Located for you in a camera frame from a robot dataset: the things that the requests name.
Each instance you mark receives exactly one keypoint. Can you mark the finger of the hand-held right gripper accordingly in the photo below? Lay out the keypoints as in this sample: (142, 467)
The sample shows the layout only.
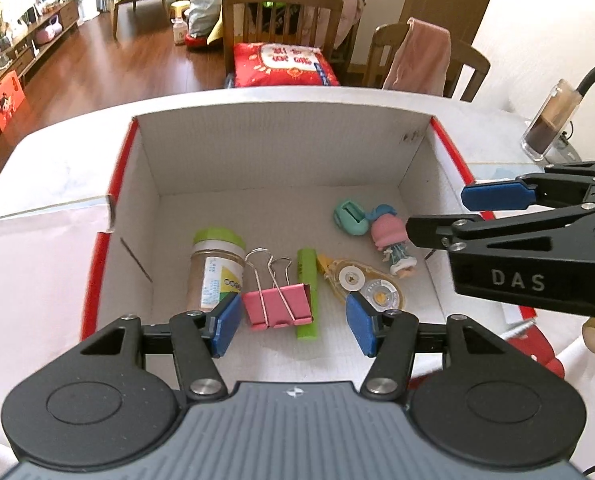
(440, 232)
(495, 195)

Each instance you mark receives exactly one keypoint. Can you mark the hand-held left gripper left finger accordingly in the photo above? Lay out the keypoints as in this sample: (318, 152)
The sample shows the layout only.
(227, 322)

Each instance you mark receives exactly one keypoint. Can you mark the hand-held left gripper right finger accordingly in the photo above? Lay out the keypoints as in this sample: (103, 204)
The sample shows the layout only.
(360, 322)

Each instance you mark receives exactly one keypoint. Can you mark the clear correction tape dispenser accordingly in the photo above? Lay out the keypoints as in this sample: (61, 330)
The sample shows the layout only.
(367, 285)

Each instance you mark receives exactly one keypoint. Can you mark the pink-hatted toy figure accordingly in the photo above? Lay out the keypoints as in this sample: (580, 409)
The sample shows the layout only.
(395, 245)

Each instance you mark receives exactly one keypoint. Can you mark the green-lidded glass jar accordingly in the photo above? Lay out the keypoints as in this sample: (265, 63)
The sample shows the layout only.
(216, 270)

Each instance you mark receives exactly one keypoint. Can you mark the pink binder clip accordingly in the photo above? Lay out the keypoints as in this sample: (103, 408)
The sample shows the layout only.
(277, 297)

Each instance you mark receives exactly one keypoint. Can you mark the green highlighter pen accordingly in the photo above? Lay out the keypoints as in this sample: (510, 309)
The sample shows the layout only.
(307, 295)

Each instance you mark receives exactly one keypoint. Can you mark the teal pencil sharpener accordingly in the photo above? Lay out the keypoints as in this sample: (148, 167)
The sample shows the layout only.
(350, 216)

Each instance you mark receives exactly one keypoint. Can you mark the red cardboard box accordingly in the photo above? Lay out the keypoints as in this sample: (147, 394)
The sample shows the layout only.
(287, 160)

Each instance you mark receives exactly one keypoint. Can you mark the glass tumbler with dark contents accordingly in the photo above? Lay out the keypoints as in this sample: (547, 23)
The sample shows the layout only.
(550, 122)

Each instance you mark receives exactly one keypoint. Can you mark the pink cloth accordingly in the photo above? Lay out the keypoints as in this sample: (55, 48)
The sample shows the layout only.
(417, 57)

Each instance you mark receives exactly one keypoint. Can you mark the red printed cushion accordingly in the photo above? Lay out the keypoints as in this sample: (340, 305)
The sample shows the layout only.
(282, 65)

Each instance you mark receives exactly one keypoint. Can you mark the wooden slatted chair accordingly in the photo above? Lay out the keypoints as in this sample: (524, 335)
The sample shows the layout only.
(282, 17)

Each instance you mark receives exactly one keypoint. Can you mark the orange gift box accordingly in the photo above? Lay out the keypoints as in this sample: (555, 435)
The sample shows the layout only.
(2, 102)

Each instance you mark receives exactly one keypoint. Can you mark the small yellow stool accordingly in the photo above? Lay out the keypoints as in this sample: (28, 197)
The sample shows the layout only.
(180, 8)

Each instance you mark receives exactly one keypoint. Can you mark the pink toy bag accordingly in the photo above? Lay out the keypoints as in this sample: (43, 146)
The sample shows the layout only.
(47, 32)

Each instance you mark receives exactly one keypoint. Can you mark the wooden media cabinet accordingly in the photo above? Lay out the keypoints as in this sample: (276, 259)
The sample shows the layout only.
(32, 35)

